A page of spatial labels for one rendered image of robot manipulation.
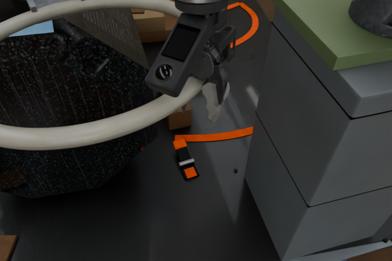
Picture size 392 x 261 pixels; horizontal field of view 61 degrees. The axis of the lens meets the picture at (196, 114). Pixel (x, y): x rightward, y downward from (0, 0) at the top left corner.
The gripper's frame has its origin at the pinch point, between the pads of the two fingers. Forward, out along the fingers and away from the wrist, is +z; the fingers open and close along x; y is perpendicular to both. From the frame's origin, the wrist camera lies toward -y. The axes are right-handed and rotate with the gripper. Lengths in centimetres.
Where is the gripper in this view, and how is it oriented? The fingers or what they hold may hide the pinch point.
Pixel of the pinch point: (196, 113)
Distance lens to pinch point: 56.5
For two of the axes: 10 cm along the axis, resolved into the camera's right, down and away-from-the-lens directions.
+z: 0.2, 7.5, 6.6
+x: -8.7, -3.1, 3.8
